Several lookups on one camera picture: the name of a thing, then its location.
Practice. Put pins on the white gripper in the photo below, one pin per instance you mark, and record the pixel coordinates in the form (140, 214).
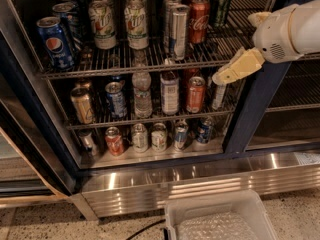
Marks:
(274, 34)

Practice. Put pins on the red coke can top shelf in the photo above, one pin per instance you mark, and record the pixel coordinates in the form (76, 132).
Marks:
(199, 18)

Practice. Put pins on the silver slim can front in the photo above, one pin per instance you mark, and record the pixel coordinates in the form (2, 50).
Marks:
(178, 31)

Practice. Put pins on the silver slim can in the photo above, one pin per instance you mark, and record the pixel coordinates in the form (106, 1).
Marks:
(178, 31)
(167, 8)

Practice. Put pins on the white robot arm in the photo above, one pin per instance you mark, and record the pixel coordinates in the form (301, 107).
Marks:
(309, 36)

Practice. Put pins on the green can top shelf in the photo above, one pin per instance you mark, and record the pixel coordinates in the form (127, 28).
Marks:
(221, 8)

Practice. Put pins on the silver slim can middle shelf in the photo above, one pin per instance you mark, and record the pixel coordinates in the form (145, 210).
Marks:
(219, 93)

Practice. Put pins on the red can middle shelf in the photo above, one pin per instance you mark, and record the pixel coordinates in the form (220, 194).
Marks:
(195, 94)

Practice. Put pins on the silver slim can behind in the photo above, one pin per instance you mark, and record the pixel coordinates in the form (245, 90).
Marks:
(167, 8)

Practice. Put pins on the blue pepsi can bottom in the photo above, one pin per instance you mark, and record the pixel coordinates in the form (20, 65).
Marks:
(204, 130)

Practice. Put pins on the blue pepsi can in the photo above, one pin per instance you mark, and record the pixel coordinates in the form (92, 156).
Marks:
(204, 130)
(56, 41)

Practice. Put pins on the blue silver can bottom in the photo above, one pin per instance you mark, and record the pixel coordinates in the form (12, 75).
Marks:
(180, 135)

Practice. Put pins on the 7up can right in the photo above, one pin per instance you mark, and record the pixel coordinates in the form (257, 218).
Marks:
(136, 25)

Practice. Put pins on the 7up can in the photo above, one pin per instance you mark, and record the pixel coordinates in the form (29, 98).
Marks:
(136, 25)
(102, 25)

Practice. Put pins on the white green can bottom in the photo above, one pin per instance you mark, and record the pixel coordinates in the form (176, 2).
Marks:
(159, 137)

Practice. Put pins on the blue can middle shelf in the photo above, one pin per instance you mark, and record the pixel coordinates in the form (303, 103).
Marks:
(116, 100)

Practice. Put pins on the white can bottom shelf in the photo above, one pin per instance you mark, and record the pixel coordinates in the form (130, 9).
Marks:
(139, 137)

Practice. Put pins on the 7up can left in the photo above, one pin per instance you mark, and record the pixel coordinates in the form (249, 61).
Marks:
(102, 25)

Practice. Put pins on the red can bottom shelf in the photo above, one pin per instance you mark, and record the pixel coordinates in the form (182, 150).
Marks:
(114, 141)

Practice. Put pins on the gold can middle shelf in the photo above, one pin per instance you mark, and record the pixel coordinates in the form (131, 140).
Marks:
(81, 101)

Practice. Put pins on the blue can second row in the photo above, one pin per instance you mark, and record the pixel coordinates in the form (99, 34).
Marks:
(68, 13)

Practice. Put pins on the silver can bottom left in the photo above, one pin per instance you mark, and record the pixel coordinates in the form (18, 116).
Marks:
(88, 142)

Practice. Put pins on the open fridge door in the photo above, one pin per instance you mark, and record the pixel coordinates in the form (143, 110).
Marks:
(32, 169)

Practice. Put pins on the clear water bottle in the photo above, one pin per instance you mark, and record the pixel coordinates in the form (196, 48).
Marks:
(141, 81)

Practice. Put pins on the white plastic bin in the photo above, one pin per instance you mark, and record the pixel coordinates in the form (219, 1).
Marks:
(238, 215)

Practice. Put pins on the top wire shelf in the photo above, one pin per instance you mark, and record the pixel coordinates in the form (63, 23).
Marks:
(220, 46)

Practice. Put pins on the wire shelf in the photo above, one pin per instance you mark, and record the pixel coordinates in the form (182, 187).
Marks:
(220, 46)
(231, 97)

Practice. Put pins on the middle wire shelf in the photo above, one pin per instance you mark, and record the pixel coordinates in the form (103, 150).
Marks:
(231, 97)

